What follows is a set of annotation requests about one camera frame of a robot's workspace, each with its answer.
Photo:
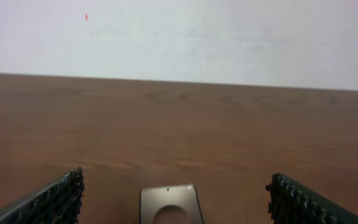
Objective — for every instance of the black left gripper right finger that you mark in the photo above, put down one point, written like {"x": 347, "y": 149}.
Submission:
{"x": 293, "y": 203}

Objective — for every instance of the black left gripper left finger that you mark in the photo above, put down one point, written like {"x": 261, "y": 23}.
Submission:
{"x": 57, "y": 202}

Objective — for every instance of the Galaxy S25 Ultra smartphone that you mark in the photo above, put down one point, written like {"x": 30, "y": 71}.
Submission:
{"x": 170, "y": 204}

